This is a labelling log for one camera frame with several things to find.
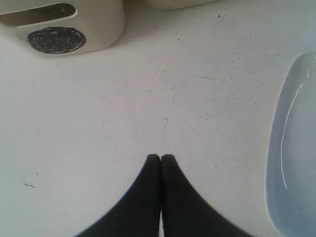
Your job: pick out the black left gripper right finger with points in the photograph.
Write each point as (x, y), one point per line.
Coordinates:
(184, 212)

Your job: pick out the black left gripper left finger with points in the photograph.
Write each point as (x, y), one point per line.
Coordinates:
(137, 213)

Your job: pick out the white square plate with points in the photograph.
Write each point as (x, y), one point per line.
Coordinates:
(290, 177)

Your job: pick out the cream bin with circle mark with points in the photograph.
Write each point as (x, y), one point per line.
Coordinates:
(56, 28)

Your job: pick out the cream bin with triangle mark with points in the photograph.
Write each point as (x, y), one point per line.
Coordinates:
(175, 4)

